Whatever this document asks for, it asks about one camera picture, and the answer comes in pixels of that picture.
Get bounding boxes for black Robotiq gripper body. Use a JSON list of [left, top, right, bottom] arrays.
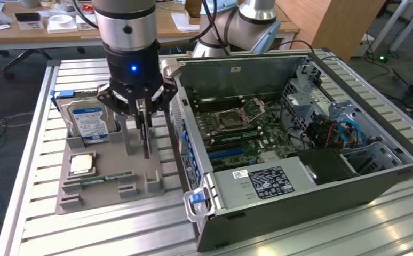
[[103, 39, 164, 103]]

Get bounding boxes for grey plastic parts rack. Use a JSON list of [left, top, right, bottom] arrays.
[[56, 105, 167, 215]]

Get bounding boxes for metal socket cover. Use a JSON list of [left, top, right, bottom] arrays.
[[240, 98, 267, 121]]

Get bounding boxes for white tape roll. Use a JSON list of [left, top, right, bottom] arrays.
[[48, 14, 75, 29]]

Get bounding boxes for silver CPU chip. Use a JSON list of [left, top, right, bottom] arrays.
[[69, 154, 95, 175]]

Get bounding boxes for grey metal drive bracket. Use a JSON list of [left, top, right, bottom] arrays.
[[339, 141, 405, 177]]

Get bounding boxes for green RAM stick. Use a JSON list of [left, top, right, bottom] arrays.
[[80, 172, 136, 185]]

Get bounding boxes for white table frame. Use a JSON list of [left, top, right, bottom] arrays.
[[366, 0, 413, 73]]

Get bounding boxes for dark RAM stick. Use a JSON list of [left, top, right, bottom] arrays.
[[211, 129, 260, 144]]

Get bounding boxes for blue disk wire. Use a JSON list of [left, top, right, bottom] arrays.
[[335, 119, 367, 149]]

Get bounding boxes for grey floor cables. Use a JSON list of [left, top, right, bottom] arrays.
[[0, 110, 34, 129]]

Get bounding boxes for blue expansion slot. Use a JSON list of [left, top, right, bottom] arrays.
[[208, 149, 246, 161]]

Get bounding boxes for plain white box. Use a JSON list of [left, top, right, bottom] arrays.
[[75, 14, 99, 30]]

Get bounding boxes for grey power supply with label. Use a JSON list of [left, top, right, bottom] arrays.
[[211, 157, 316, 211]]

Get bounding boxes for white box with black top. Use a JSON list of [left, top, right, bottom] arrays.
[[13, 12, 44, 30]]

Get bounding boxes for black chair base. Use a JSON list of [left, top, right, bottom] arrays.
[[0, 47, 85, 79]]

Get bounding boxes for open dark grey PC case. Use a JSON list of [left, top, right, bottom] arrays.
[[160, 52, 413, 253]]

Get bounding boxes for red disk wire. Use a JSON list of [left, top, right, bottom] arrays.
[[328, 124, 339, 147]]

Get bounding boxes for graphics card with metal bracket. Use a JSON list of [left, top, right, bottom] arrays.
[[136, 98, 157, 161]]

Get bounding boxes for stack of white papers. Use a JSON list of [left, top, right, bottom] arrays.
[[169, 12, 201, 33]]

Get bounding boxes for wooden desk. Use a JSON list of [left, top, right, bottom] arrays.
[[104, 0, 299, 51], [0, 0, 107, 51]]

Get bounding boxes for grey case latch blue tab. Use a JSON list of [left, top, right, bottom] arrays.
[[181, 186, 216, 222]]

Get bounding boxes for black expansion slot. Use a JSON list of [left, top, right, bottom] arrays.
[[205, 142, 244, 153]]

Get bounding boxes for CPU socket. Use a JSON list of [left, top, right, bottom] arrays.
[[215, 109, 244, 131]]

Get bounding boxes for black RAM slot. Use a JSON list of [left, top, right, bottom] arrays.
[[205, 124, 259, 136], [192, 98, 243, 106], [193, 103, 246, 112]]

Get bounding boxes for brown cardboard box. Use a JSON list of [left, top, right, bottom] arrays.
[[184, 0, 207, 18]]

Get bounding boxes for black cable over case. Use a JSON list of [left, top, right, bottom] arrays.
[[280, 38, 338, 59]]

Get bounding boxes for green motherboard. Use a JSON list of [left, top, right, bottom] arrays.
[[188, 90, 299, 171]]

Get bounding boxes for black disk power connector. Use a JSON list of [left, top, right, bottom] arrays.
[[302, 122, 335, 149]]

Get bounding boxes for flat white box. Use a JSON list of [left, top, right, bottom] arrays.
[[45, 22, 79, 35]]

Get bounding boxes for metal disk bay cage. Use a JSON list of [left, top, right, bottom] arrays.
[[280, 77, 335, 129]]

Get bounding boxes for hard disk in blue caddy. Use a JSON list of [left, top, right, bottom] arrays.
[[50, 89, 120, 146]]

